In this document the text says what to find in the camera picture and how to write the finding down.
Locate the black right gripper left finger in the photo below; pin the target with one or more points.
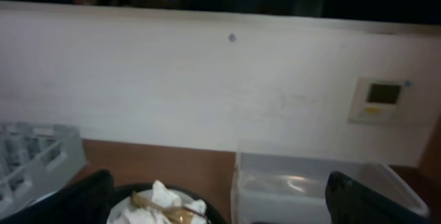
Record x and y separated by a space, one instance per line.
86 202

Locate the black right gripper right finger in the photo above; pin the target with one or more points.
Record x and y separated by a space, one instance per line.
350 202

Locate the white napkin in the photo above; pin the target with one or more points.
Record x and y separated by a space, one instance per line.
162 200

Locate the gold snack wrapper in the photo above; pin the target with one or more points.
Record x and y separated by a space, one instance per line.
180 215

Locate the grey dishwasher rack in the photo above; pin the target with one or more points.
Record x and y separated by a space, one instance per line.
36 160

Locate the grey round plate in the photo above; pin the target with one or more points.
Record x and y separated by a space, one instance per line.
119 213

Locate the clear plastic bin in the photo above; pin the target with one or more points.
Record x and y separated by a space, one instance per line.
282 183

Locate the round black tray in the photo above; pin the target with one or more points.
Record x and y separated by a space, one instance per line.
121 200

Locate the white wall control panel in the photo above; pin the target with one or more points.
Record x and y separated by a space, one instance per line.
379 101

